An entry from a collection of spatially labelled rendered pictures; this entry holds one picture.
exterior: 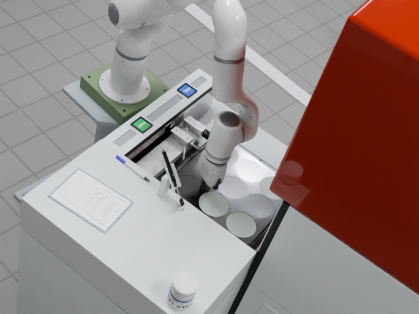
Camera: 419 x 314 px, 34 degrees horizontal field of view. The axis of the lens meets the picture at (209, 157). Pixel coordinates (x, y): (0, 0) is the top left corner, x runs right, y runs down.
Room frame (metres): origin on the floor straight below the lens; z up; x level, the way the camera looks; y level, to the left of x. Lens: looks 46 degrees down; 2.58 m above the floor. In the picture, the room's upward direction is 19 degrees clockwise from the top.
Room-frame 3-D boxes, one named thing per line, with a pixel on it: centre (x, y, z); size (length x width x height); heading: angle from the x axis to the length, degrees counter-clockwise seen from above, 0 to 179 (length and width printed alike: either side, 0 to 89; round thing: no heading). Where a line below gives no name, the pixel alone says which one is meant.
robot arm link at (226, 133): (1.48, -0.02, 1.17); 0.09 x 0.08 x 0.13; 136
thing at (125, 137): (1.72, 0.21, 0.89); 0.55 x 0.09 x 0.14; 158
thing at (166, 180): (1.34, 0.09, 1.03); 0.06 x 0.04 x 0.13; 68
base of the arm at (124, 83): (1.86, 0.38, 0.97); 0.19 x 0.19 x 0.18
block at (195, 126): (1.76, 0.09, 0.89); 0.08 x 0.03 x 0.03; 68
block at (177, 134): (1.68, 0.12, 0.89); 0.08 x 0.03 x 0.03; 68
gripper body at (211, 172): (1.48, -0.02, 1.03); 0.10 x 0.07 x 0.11; 43
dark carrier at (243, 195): (1.53, -0.11, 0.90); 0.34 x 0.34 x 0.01; 68
